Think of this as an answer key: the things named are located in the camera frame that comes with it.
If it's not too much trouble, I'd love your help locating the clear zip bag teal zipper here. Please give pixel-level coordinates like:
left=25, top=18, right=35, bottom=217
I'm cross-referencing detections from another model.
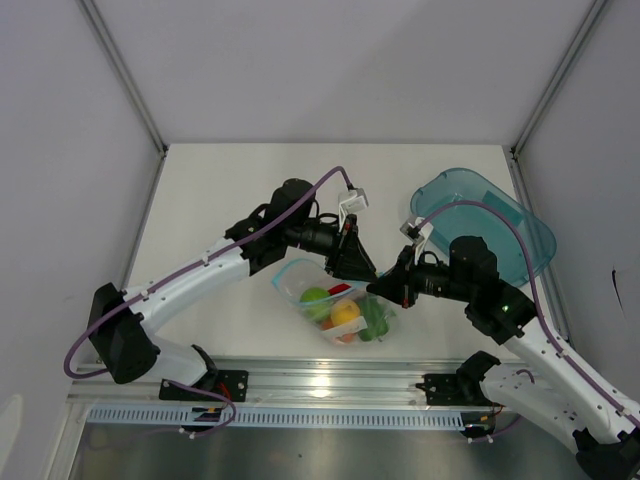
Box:
left=272, top=259, right=397, bottom=346

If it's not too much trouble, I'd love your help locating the white slotted cable duct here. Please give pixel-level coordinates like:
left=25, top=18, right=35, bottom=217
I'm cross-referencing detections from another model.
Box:
left=86, top=404, right=465, bottom=431

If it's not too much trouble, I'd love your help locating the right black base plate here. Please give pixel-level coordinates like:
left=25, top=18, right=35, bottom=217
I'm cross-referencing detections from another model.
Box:
left=415, top=373, right=493, bottom=407

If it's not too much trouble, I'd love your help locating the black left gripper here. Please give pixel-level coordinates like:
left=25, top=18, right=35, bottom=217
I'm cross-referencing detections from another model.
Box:
left=285, top=214, right=378, bottom=284

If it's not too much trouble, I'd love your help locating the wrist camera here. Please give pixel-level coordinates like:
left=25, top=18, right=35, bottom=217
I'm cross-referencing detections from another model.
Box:
left=338, top=188, right=369, bottom=215
left=400, top=216, right=433, bottom=245

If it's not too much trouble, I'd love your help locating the aluminium mounting rail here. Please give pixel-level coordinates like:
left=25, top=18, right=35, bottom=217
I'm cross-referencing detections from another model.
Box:
left=67, top=355, right=551, bottom=414

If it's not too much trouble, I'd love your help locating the dark green toy bell pepper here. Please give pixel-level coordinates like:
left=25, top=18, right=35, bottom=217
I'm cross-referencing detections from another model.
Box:
left=358, top=296, right=390, bottom=342

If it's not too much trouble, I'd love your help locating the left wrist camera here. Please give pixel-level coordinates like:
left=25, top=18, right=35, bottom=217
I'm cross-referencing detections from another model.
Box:
left=338, top=188, right=369, bottom=215

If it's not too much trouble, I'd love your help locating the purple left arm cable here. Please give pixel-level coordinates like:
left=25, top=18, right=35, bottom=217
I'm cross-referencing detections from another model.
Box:
left=63, top=166, right=354, bottom=379

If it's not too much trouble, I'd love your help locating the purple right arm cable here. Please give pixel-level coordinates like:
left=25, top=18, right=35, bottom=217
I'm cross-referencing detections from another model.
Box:
left=409, top=199, right=640, bottom=426

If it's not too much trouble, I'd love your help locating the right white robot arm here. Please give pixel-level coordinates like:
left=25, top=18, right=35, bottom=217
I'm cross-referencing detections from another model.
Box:
left=367, top=236, right=639, bottom=479

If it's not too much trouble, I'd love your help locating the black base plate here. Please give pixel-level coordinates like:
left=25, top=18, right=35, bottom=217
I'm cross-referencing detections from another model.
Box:
left=415, top=373, right=493, bottom=407
left=159, top=370, right=249, bottom=403

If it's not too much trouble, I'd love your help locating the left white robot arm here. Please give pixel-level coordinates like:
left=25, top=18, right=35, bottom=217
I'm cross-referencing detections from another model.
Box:
left=88, top=179, right=376, bottom=400

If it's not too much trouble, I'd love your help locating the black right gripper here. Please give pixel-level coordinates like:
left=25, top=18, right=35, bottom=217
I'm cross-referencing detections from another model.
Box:
left=366, top=244, right=474, bottom=310

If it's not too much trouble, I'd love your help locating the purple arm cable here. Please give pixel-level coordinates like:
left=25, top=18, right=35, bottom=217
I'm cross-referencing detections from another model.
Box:
left=409, top=199, right=640, bottom=426
left=63, top=166, right=354, bottom=379

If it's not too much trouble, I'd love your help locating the teal plastic tub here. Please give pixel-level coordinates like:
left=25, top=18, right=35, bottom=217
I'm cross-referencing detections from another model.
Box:
left=410, top=168, right=557, bottom=287

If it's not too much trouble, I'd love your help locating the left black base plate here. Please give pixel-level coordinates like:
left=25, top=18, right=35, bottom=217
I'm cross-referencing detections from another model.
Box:
left=159, top=370, right=249, bottom=403

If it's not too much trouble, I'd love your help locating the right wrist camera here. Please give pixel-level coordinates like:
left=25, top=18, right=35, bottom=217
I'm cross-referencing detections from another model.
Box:
left=400, top=216, right=433, bottom=245

